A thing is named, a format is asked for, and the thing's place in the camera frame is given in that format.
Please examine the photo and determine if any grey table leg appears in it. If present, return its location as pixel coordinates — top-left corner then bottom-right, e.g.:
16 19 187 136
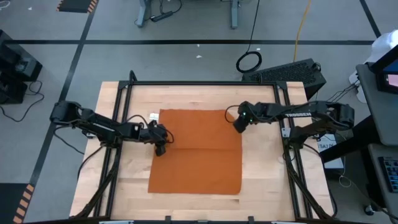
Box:
229 0 241 30
134 0 150 28

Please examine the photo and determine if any black coiled cable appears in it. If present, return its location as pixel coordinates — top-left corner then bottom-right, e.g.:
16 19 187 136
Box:
235 0 263 74

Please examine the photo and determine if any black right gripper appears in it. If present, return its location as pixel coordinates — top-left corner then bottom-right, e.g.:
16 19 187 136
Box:
233 101 261 134

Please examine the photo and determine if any black desk base bar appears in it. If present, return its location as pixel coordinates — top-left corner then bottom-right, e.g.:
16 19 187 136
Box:
320 114 374 163

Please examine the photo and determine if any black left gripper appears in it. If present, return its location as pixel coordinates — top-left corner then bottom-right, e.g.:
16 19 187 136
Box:
138 119 170 157

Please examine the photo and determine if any black floor cable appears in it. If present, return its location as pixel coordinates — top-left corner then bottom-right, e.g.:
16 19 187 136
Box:
0 80 45 123

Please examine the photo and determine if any black aluminium table frame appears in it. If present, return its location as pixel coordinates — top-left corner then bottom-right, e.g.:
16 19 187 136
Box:
73 70 338 224

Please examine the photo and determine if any yellow cable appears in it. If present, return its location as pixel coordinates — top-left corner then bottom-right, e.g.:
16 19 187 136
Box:
293 0 312 63

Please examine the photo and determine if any grey side desk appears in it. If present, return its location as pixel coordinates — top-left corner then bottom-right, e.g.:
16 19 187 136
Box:
356 63 398 147

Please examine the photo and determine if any orange cloth towel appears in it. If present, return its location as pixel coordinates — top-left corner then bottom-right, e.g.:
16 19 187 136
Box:
147 108 243 195

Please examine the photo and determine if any dark keyboard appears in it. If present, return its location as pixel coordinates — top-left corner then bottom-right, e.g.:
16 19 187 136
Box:
377 155 398 194

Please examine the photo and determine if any black perforated computer case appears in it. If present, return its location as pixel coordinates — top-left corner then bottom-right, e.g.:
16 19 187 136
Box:
241 58 327 101

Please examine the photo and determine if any white labelled box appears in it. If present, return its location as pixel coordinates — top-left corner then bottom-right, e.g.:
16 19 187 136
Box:
316 133 345 170

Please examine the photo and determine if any black power strip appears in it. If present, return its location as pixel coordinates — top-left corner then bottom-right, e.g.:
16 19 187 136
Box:
150 11 174 23

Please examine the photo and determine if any grey keyboard desk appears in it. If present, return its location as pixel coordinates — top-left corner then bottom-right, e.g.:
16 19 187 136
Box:
368 142 398 218

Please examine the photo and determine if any black equipment stack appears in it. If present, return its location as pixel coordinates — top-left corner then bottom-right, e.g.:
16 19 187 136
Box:
0 29 44 105

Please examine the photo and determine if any dark monitor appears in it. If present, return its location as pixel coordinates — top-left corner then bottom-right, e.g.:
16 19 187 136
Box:
369 45 398 95

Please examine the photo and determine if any white bulky object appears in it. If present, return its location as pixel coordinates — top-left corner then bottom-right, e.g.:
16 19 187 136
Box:
348 29 398 104

